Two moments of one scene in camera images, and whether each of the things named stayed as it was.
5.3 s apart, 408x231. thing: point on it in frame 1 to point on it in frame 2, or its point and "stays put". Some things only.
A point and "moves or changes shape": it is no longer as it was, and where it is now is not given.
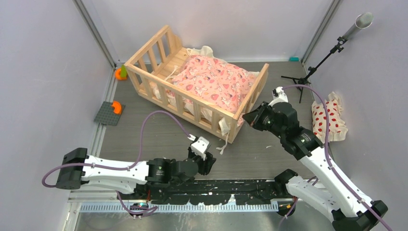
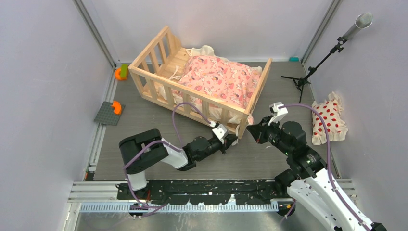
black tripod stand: x=363 y=20 stays put
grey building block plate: x=106 y=115 stays put
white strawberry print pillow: x=338 y=130 stays put
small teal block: x=294 y=58 stays put
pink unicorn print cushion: x=219 y=82 moves or changes shape
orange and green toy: x=121 y=73 stays put
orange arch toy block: x=118 y=107 stays put
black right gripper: x=254 y=118 to x=258 y=131
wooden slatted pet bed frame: x=212 y=94 moves or changes shape
